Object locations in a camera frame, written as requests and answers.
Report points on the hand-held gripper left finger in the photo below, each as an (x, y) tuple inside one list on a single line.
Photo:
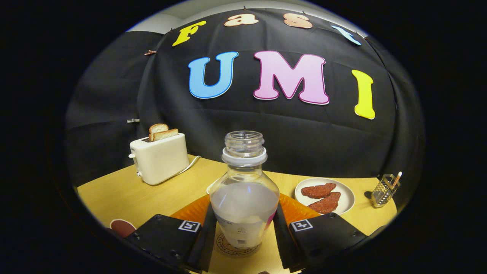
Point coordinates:
[(207, 247)]

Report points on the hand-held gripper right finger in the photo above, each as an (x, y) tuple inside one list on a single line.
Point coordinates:
[(283, 247)]

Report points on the round cork coaster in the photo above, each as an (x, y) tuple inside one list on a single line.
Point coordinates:
[(227, 249)]

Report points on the clear plastic juice bottle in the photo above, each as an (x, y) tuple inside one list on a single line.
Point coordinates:
[(243, 213)]

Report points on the red meat patty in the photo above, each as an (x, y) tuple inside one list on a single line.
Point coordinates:
[(326, 203), (319, 190)]

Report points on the white round plate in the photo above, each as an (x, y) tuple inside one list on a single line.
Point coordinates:
[(347, 198)]

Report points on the wooden table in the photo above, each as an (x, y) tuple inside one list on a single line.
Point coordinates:
[(125, 198)]

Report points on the white toaster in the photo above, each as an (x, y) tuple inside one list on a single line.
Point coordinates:
[(159, 161)]

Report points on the black backdrop cloth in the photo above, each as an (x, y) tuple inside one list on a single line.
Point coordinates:
[(304, 144)]

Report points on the toast slice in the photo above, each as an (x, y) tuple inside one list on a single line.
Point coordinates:
[(158, 128), (167, 134)]

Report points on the orange white straw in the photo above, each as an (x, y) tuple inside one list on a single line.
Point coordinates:
[(397, 179)]

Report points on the red cloth clip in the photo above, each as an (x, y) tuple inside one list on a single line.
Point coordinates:
[(150, 52)]

